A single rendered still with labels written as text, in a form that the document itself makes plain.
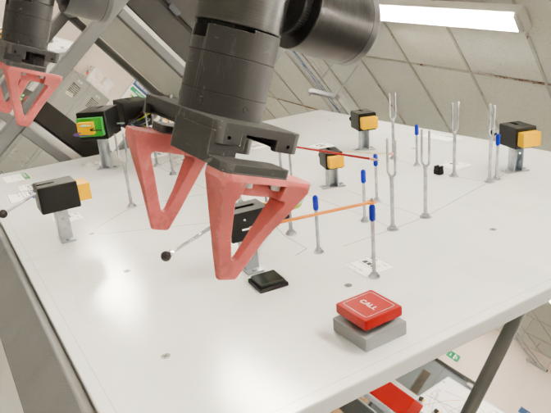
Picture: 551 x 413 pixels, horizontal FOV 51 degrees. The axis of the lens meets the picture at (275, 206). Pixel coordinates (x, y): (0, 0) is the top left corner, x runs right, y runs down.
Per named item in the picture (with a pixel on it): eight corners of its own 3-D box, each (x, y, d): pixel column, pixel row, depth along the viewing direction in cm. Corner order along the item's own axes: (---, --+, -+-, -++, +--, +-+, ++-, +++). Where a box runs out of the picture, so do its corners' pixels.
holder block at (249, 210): (221, 233, 80) (217, 206, 78) (258, 224, 82) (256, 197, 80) (232, 243, 76) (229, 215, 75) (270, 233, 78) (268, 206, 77)
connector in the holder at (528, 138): (535, 143, 107) (535, 129, 106) (540, 145, 105) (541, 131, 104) (516, 146, 106) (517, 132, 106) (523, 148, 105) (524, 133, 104)
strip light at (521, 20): (516, 14, 339) (523, 4, 340) (363, 5, 434) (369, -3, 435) (525, 35, 350) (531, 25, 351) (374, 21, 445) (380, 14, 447)
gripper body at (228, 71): (216, 131, 45) (236, 34, 44) (296, 163, 38) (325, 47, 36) (138, 118, 41) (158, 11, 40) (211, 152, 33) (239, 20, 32)
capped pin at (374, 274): (366, 277, 75) (362, 198, 71) (372, 273, 76) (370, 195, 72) (375, 280, 74) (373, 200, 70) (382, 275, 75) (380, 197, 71)
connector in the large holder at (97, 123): (106, 134, 132) (102, 115, 131) (101, 137, 130) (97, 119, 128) (81, 136, 133) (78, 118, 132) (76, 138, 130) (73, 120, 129)
